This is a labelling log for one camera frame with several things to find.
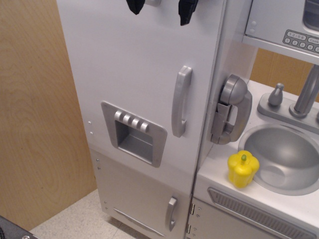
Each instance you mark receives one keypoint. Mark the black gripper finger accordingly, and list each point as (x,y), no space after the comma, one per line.
(185,10)
(135,6)

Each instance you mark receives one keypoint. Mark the white toy fridge door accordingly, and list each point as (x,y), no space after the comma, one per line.
(132,61)

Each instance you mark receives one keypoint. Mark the silver fridge door handle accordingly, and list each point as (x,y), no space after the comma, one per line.
(182,84)

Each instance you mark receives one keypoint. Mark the white toy fridge cabinet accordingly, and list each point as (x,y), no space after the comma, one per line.
(232,57)

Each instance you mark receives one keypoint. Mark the toy microwave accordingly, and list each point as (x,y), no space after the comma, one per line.
(288,27)

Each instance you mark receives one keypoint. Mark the silver toy telephone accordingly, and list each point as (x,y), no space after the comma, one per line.
(232,112)

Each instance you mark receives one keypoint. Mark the silver faucet knob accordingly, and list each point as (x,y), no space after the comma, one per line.
(276,96)

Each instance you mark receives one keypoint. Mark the silver ice dispenser panel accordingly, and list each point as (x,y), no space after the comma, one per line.
(134,135)

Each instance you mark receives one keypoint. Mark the silver toy faucet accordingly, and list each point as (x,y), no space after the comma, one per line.
(308,95)

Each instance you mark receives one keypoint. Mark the yellow toy bell pepper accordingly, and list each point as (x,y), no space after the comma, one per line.
(242,167)

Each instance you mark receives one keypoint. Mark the silver toy sink basin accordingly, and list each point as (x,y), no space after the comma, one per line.
(289,159)

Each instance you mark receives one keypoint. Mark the white freezer drawer door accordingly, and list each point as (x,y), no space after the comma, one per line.
(138,200)

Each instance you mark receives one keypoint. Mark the silver oven door panel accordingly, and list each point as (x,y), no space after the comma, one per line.
(226,217)

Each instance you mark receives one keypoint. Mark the black case corner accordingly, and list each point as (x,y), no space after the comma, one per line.
(9,230)

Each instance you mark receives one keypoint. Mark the wooden wall board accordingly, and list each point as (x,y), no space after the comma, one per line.
(45,164)

